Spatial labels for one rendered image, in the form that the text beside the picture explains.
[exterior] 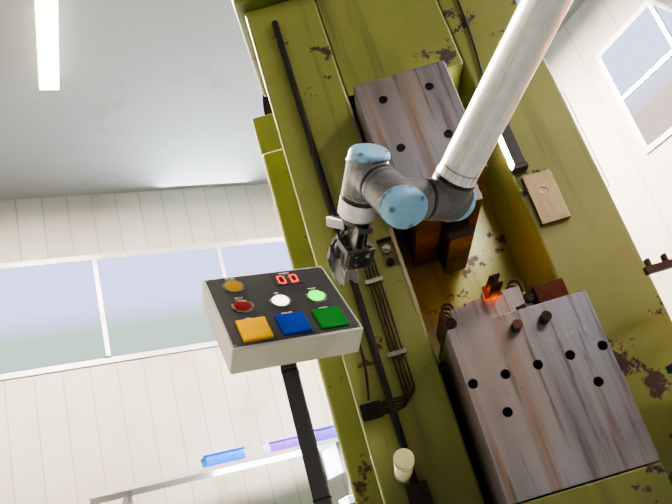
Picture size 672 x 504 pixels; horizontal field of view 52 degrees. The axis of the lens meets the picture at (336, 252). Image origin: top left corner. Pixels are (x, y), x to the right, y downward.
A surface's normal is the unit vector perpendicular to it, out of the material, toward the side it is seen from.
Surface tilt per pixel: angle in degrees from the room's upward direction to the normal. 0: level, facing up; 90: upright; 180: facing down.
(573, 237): 90
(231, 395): 90
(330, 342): 150
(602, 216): 90
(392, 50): 90
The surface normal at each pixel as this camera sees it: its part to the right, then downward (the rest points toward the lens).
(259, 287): 0.14, -0.83
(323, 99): -0.09, -0.36
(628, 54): -0.91, 0.10
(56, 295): 0.32, -0.45
